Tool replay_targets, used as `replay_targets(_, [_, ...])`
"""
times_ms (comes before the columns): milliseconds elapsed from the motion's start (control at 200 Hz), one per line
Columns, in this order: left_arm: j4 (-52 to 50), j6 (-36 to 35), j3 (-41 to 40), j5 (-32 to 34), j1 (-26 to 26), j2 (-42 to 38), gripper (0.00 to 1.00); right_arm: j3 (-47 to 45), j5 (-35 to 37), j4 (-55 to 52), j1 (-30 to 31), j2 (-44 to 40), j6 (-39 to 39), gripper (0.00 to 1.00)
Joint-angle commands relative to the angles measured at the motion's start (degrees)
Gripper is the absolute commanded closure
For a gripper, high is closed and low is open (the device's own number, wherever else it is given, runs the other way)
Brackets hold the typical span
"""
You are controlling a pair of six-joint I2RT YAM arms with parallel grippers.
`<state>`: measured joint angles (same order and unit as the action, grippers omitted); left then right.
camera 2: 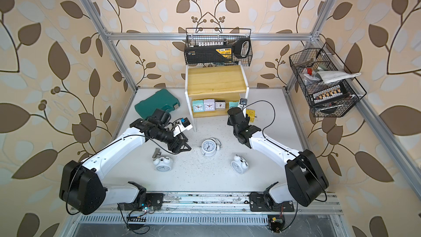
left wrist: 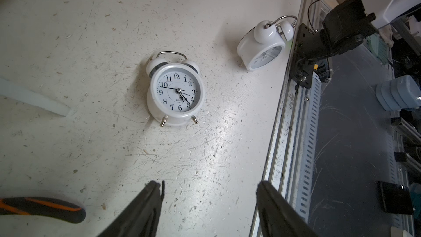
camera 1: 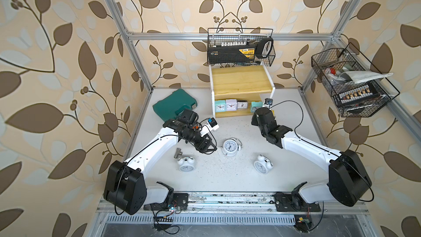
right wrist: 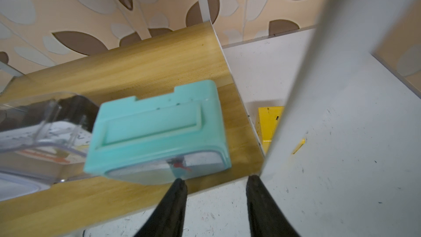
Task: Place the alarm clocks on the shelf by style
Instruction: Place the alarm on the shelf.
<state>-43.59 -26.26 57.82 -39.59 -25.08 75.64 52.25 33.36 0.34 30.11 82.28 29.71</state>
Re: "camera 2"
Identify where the white twin-bell clock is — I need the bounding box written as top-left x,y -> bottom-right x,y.
231,154 -> 249,174
201,138 -> 221,157
153,157 -> 173,172

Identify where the mint square alarm clock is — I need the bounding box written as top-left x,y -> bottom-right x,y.
192,100 -> 205,113

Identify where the lilac square alarm clock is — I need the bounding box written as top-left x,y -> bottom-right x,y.
203,99 -> 216,111

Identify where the transparent grey square clock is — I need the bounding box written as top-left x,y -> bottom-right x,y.
215,100 -> 226,110

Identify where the small mint square clock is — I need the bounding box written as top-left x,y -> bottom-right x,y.
229,101 -> 239,109

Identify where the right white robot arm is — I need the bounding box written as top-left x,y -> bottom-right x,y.
228,107 -> 329,207

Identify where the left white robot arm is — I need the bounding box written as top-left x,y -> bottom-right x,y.
59,109 -> 193,215

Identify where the wooden two-tier shelf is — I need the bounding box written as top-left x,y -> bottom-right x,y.
185,64 -> 250,131

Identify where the green plastic tool case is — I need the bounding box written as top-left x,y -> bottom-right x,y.
134,89 -> 180,119

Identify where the yellow sticky note pad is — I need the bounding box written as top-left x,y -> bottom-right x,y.
246,109 -> 256,122

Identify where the drill bit set box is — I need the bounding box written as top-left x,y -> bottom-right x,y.
312,84 -> 349,105

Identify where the white folded paper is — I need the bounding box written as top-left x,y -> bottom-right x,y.
315,71 -> 361,84

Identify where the small metal bracket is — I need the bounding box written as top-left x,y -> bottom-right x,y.
152,148 -> 161,159

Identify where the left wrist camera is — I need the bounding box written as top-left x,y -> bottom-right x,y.
173,117 -> 193,137

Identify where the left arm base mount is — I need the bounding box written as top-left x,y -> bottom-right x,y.
118,182 -> 164,211

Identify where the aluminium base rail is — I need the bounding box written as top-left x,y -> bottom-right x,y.
73,192 -> 343,226

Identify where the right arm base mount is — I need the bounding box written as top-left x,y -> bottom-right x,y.
248,182 -> 295,212

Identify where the back wire basket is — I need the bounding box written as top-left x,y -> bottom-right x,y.
184,27 -> 253,66

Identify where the wire basket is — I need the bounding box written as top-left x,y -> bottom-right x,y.
289,43 -> 367,117
184,27 -> 253,66

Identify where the right wire basket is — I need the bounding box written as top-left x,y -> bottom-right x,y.
289,43 -> 367,117

